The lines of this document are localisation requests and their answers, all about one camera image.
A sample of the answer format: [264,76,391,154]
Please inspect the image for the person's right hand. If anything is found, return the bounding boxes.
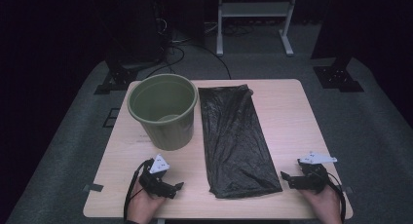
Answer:
[299,184,344,217]

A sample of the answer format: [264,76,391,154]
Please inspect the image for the right hand-held gripper black cable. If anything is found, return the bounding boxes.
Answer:
[325,172,347,224]

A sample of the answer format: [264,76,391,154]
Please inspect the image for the green plastic trash bin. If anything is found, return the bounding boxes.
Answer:
[127,73,199,152]

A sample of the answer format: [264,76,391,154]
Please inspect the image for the black metal stand base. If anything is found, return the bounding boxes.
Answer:
[313,56,365,93]
[94,58,139,95]

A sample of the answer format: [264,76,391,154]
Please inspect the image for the black plastic trash bag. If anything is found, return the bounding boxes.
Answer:
[198,84,283,200]

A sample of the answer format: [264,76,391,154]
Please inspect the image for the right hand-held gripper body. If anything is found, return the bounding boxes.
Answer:
[297,151,338,195]

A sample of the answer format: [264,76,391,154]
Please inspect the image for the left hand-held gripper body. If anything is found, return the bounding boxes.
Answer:
[138,153,170,197]

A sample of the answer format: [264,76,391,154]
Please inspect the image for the black floor cable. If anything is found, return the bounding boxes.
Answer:
[181,43,233,81]
[144,44,186,81]

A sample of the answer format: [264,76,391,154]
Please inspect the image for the white metal stand frame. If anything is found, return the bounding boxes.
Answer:
[215,0,299,57]

